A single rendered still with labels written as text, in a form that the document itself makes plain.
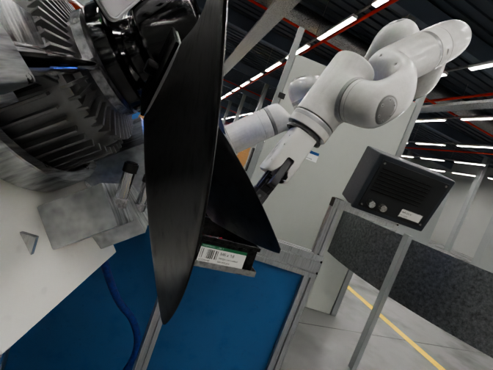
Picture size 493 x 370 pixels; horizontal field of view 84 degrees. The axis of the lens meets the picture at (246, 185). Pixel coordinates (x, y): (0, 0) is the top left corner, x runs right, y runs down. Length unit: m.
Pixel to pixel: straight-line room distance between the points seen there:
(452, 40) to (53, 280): 0.83
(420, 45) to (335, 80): 0.22
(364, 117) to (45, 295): 0.50
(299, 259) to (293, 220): 1.51
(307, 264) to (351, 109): 0.59
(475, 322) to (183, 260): 1.93
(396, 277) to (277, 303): 1.22
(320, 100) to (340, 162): 1.98
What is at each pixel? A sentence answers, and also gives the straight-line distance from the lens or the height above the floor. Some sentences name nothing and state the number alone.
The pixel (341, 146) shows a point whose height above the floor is 1.44.
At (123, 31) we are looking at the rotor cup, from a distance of 0.42.
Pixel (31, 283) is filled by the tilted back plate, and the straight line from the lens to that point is 0.41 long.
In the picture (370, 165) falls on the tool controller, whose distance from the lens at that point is 0.94.
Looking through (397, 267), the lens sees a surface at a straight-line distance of 2.07.
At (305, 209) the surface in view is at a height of 0.83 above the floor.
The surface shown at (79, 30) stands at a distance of 0.41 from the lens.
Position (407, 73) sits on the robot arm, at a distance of 0.55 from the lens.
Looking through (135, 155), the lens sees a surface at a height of 1.02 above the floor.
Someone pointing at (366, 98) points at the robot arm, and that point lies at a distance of 0.49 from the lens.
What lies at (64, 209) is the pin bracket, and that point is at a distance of 0.43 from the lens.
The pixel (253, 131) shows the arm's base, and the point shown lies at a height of 1.18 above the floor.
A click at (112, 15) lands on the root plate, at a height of 1.18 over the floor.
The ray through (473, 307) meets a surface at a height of 0.74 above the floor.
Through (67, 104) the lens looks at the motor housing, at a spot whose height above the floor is 1.07.
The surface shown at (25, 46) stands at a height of 1.10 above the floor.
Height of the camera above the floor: 1.08
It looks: 5 degrees down
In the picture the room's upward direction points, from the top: 20 degrees clockwise
